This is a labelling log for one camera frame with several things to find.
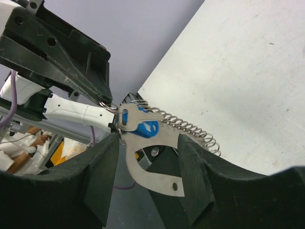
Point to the silver key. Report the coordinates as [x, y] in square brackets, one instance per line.
[135, 116]

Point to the aluminium frame rail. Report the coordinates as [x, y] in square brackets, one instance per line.
[47, 128]

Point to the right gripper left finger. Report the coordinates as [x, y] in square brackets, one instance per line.
[73, 195]

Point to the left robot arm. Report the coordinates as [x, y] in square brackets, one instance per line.
[48, 101]

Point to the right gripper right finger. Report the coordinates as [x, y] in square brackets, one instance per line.
[221, 195]

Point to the person in white shirt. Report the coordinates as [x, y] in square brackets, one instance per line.
[14, 159]

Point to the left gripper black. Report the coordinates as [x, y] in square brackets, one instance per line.
[41, 45]

